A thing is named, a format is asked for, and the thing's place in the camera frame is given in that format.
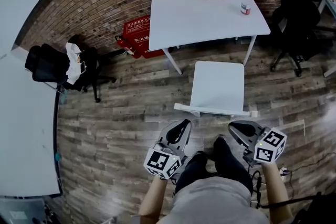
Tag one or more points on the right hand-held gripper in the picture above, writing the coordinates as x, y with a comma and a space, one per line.
270, 145

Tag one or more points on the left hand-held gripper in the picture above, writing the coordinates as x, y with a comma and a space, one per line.
161, 161

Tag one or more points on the white chair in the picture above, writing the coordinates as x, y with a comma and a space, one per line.
218, 84

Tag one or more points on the person's right forearm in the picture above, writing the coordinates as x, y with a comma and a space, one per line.
275, 191

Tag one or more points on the person's left forearm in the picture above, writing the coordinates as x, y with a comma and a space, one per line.
153, 199

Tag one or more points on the white desk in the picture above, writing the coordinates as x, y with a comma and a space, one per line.
199, 18

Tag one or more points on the white cloth on chair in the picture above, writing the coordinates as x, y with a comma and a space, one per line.
73, 65

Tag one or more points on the black office chair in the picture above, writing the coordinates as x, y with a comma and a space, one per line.
296, 15
47, 65

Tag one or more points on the grey equipment under table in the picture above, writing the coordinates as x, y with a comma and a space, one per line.
23, 211

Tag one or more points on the person's right leg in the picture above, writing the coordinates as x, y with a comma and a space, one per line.
231, 162

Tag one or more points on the person's leg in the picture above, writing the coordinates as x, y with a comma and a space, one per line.
194, 173
231, 162

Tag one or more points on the person's left leg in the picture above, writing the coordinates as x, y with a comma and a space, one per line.
194, 173

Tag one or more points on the person's grey shirt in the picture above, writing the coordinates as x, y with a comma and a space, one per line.
212, 204

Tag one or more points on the red fire extinguisher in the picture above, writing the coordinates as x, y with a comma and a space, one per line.
123, 43

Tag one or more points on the red fire extinguisher box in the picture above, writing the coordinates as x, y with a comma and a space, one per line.
137, 31

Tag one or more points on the black bag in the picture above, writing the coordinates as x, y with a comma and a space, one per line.
320, 209

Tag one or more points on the white bottle with red cap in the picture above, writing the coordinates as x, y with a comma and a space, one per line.
245, 5

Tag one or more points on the teal clip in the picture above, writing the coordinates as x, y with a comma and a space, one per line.
58, 157

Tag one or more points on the grey table with white legs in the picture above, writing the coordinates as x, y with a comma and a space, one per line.
330, 5

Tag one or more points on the large white table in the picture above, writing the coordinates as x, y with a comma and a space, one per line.
23, 126

